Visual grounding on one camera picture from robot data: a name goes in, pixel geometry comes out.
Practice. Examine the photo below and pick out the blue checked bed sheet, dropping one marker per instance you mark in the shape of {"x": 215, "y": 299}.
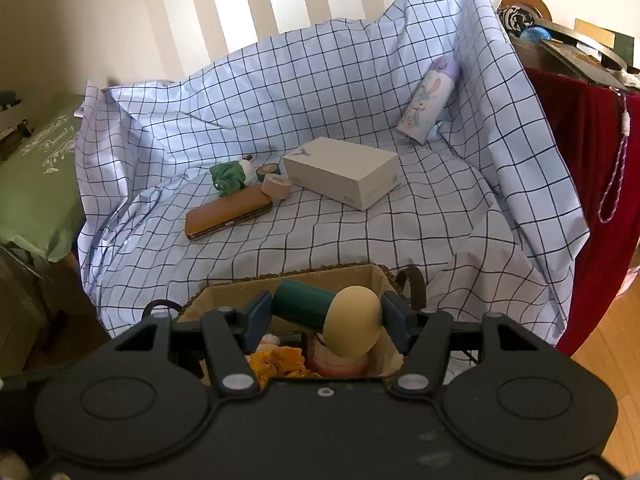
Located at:
{"x": 350, "y": 240}

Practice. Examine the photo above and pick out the wicker basket beige liner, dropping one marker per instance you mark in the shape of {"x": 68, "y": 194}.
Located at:
{"x": 225, "y": 297}

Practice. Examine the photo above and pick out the beige tape roll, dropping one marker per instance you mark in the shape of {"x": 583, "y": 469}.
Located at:
{"x": 277, "y": 187}

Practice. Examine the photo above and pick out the dark red cloth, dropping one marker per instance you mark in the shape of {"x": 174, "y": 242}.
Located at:
{"x": 575, "y": 160}

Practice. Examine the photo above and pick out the white cardboard box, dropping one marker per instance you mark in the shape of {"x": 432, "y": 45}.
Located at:
{"x": 345, "y": 172}

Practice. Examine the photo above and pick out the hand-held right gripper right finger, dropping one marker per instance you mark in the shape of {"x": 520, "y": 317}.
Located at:
{"x": 395, "y": 315}

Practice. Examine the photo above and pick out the green scrunchie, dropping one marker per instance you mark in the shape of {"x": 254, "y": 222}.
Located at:
{"x": 227, "y": 176}

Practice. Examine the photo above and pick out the white fluffy plush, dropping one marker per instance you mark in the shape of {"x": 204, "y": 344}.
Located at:
{"x": 269, "y": 340}

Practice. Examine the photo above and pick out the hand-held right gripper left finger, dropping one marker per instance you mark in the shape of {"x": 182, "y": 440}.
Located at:
{"x": 260, "y": 312}

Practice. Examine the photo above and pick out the printed bottle purple cap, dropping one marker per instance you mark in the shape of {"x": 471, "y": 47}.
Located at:
{"x": 430, "y": 100}

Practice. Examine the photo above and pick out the white pink towel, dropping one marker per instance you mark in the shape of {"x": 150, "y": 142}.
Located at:
{"x": 340, "y": 366}

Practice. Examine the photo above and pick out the brown leather case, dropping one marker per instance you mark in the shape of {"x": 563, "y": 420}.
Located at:
{"x": 227, "y": 215}

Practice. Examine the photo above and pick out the blue round object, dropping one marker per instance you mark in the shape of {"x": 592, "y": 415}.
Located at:
{"x": 535, "y": 35}

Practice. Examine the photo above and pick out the orange soft cloth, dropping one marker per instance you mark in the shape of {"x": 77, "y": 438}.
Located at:
{"x": 277, "y": 360}

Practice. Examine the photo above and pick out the green printed cloth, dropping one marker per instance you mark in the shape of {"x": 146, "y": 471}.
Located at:
{"x": 40, "y": 185}

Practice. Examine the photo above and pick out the green flat box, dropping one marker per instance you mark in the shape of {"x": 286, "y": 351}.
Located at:
{"x": 615, "y": 40}

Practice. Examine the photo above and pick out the black white striped cloth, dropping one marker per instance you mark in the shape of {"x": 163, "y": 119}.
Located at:
{"x": 515, "y": 17}

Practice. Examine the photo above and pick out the green tape roll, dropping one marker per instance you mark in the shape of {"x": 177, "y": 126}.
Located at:
{"x": 267, "y": 172}

